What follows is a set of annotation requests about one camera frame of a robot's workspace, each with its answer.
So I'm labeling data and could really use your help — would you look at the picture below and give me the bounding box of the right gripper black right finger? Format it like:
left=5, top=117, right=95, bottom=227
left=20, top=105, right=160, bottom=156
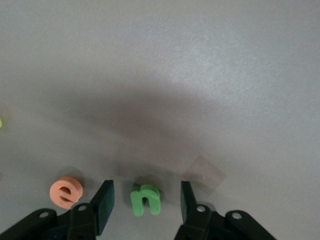
left=173, top=180, right=279, bottom=240

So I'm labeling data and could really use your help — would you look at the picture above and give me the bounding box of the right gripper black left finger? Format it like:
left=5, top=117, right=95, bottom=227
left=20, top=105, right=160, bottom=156
left=0, top=179, right=116, bottom=240

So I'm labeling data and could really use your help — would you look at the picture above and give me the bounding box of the orange foam letter e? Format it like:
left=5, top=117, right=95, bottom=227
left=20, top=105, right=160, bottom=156
left=49, top=176, right=84, bottom=210

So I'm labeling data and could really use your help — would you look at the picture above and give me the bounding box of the green foam letter n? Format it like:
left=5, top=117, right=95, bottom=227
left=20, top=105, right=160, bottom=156
left=129, top=184, right=161, bottom=217

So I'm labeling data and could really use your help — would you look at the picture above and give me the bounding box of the clear tape patch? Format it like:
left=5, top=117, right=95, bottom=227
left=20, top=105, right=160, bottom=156
left=181, top=154, right=228, bottom=195

